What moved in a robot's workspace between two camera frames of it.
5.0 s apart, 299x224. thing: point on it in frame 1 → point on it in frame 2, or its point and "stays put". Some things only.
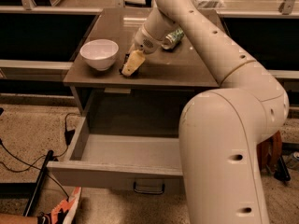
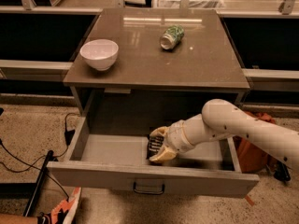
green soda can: (173, 38) stays put
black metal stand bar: (47, 163) stays put
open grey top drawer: (129, 161) stays put
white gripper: (147, 44) → (177, 136)
